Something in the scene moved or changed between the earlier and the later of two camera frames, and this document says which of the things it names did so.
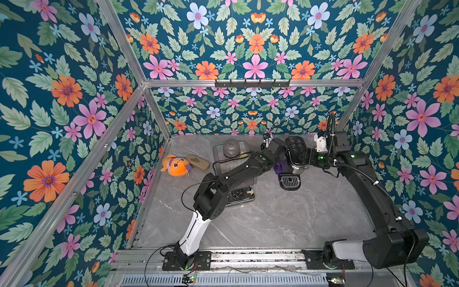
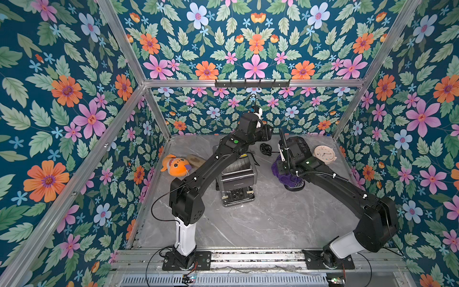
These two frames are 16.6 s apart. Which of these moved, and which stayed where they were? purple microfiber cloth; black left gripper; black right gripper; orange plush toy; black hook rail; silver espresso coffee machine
Moved: black right gripper; black left gripper; purple microfiber cloth
Stayed: orange plush toy; silver espresso coffee machine; black hook rail
